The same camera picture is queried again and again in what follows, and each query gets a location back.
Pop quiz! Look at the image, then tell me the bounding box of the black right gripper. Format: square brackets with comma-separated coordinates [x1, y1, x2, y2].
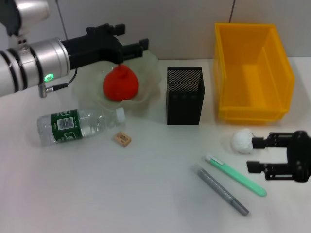
[246, 130, 311, 183]

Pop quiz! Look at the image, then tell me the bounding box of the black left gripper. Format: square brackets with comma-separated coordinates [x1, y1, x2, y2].
[60, 23, 150, 71]

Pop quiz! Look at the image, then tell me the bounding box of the white paper ball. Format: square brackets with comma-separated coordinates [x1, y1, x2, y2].
[230, 128, 254, 154]

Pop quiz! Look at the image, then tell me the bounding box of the mint green pen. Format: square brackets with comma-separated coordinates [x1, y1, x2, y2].
[204, 155, 267, 198]

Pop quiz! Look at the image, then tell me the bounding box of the orange fruit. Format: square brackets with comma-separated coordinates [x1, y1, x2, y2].
[103, 63, 139, 102]

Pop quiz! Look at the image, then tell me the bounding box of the clear green-label water bottle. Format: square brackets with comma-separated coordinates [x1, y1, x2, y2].
[36, 107, 126, 146]

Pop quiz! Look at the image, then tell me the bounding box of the translucent wavy glass fruit plate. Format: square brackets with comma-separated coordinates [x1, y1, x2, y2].
[74, 50, 163, 110]

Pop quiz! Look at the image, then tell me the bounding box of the grey marker pen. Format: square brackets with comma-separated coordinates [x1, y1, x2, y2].
[193, 164, 250, 216]

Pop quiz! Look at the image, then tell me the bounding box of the black mesh pen holder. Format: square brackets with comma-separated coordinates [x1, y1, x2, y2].
[166, 66, 206, 126]

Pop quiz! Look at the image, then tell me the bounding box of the small tan eraser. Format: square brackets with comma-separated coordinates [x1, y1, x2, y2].
[113, 131, 132, 147]

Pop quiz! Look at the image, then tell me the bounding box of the yellow plastic storage bin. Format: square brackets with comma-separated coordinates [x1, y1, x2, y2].
[213, 23, 296, 124]

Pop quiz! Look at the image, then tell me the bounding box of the left gripper cable with plug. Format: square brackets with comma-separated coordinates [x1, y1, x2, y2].
[38, 67, 78, 98]

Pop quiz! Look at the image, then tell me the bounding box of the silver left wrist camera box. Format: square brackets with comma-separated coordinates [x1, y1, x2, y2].
[6, 0, 51, 37]

